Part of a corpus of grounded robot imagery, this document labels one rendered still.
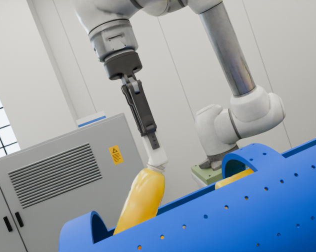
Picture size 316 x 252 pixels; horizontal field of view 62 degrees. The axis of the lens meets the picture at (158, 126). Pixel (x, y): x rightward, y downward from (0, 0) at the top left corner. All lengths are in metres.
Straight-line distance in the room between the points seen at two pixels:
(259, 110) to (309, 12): 3.33
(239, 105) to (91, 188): 1.43
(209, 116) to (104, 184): 1.23
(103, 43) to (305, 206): 0.48
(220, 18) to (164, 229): 0.80
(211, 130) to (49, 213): 1.54
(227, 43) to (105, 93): 2.48
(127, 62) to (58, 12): 3.20
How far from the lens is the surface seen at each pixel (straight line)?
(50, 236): 2.38
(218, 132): 1.20
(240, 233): 0.51
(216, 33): 1.08
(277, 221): 0.54
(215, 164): 1.23
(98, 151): 2.13
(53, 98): 3.19
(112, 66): 0.53
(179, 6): 1.08
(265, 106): 1.17
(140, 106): 0.49
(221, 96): 3.59
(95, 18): 0.54
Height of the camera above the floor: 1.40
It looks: 4 degrees down
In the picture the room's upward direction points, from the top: 20 degrees counter-clockwise
